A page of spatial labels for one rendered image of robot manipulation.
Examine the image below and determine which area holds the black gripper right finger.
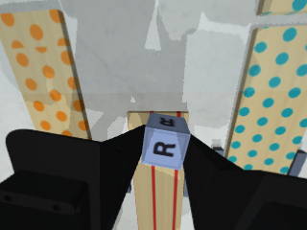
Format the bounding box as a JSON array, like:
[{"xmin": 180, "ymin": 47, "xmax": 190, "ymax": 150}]
[{"xmin": 183, "ymin": 134, "xmax": 307, "ymax": 230}]

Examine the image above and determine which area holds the tan strip with orange polka dots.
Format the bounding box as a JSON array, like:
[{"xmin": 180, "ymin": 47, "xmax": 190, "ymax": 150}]
[{"xmin": 22, "ymin": 93, "xmax": 92, "ymax": 140}]

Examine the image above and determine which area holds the tan strip with red stripes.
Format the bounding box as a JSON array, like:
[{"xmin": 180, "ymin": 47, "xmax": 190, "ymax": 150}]
[{"xmin": 127, "ymin": 111, "xmax": 189, "ymax": 230}]

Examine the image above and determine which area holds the beige strip with teal polka dots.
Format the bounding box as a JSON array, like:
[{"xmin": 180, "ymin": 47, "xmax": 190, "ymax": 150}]
[{"xmin": 224, "ymin": 91, "xmax": 307, "ymax": 174}]

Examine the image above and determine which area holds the blue cube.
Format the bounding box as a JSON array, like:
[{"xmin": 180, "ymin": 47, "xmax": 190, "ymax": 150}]
[{"xmin": 141, "ymin": 112, "xmax": 191, "ymax": 171}]

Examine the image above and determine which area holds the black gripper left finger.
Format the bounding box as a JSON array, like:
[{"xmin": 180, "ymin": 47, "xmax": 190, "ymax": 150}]
[{"xmin": 6, "ymin": 125, "xmax": 146, "ymax": 230}]

